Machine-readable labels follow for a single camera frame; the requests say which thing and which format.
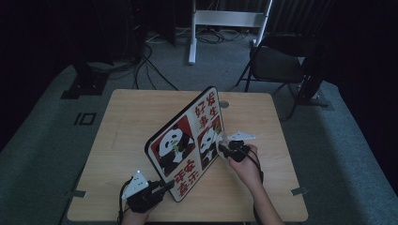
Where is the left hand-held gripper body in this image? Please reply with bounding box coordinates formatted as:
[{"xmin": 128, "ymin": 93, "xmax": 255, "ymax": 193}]
[{"xmin": 121, "ymin": 170, "xmax": 167, "ymax": 214}]

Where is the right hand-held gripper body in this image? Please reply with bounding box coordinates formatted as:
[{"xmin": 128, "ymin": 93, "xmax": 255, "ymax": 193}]
[{"xmin": 222, "ymin": 130, "xmax": 256, "ymax": 163}]

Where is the panda picture board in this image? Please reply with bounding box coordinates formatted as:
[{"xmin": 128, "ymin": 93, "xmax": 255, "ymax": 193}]
[{"xmin": 145, "ymin": 86, "xmax": 225, "ymax": 203}]

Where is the person's right hand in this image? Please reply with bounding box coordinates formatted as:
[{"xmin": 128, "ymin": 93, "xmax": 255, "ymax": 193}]
[{"xmin": 228, "ymin": 144, "xmax": 264, "ymax": 188}]

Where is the person's left hand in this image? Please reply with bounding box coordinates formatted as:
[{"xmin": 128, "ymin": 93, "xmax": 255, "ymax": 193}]
[{"xmin": 120, "ymin": 206, "xmax": 156, "ymax": 225}]

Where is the black folding chair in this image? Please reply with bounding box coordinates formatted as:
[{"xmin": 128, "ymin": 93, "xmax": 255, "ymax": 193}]
[{"xmin": 235, "ymin": 34, "xmax": 314, "ymax": 121}]

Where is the dark curtain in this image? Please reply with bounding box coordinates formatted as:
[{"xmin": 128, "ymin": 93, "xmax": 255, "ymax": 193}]
[{"xmin": 271, "ymin": 0, "xmax": 336, "ymax": 36}]

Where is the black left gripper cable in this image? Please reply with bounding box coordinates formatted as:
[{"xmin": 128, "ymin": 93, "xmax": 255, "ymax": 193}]
[{"xmin": 117, "ymin": 178, "xmax": 133, "ymax": 225}]

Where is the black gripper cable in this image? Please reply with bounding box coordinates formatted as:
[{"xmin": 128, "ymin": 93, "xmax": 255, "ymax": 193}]
[
  {"xmin": 240, "ymin": 145, "xmax": 265, "ymax": 186},
  {"xmin": 117, "ymin": 178, "xmax": 133, "ymax": 225}
]

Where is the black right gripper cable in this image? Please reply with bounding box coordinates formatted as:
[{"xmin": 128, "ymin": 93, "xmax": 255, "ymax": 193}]
[{"xmin": 240, "ymin": 145, "xmax": 265, "ymax": 186}]

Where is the black post with metal foot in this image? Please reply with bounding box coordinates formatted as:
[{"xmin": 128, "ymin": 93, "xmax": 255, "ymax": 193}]
[{"xmin": 297, "ymin": 55, "xmax": 330, "ymax": 108}]

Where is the bundle of floor cables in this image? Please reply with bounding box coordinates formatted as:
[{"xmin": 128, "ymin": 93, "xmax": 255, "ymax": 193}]
[{"xmin": 87, "ymin": 26, "xmax": 252, "ymax": 92}]

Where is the black stand with base plate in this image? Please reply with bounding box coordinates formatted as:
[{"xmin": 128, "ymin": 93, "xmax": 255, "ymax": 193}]
[{"xmin": 60, "ymin": 59, "xmax": 109, "ymax": 100}]

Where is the white metal stand frame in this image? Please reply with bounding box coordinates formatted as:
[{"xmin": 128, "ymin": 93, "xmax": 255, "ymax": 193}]
[{"xmin": 188, "ymin": 0, "xmax": 273, "ymax": 65}]

